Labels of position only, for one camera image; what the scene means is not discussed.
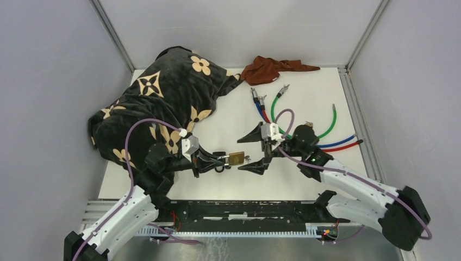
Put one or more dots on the blue cable lock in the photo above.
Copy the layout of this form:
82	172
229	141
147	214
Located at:
255	96

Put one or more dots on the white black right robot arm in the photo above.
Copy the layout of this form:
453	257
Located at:
398	214

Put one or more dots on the brown crumpled cloth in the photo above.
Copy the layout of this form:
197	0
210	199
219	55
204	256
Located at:
267	70

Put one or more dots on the black padlock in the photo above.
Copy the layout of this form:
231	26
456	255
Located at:
220	169

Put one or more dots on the black floral patterned blanket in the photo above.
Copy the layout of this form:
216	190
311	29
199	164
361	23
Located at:
178	90

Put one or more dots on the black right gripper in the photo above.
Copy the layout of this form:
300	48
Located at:
259	167

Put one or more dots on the red cable lock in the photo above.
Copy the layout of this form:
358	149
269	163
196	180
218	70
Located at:
332	147

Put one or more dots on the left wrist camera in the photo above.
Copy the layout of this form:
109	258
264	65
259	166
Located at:
190	145

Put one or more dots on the white slotted cable duct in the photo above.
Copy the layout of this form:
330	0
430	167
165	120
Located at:
310	232

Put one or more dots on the green cable lock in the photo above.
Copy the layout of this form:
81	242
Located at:
281	93

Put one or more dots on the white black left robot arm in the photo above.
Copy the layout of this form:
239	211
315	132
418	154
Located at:
143	202

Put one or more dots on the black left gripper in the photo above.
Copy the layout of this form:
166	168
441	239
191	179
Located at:
203	160

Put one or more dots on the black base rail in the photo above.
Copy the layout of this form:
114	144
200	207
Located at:
244	216

